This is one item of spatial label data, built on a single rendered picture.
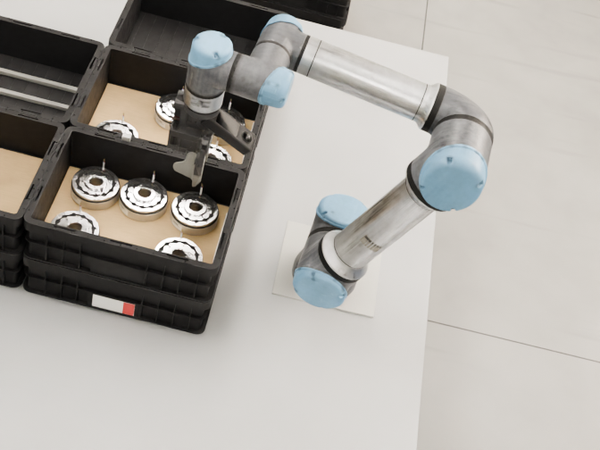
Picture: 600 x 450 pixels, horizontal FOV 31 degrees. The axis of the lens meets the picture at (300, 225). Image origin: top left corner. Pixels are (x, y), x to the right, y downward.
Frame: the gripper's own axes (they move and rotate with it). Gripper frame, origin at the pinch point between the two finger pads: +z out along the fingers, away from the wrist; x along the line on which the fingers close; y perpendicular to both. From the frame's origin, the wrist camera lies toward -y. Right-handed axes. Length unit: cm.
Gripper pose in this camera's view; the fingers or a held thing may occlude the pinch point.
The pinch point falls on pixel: (201, 172)
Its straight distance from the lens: 225.0
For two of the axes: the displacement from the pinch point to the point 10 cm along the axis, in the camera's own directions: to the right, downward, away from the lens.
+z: -1.9, 6.1, 7.7
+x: -1.6, 7.5, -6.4
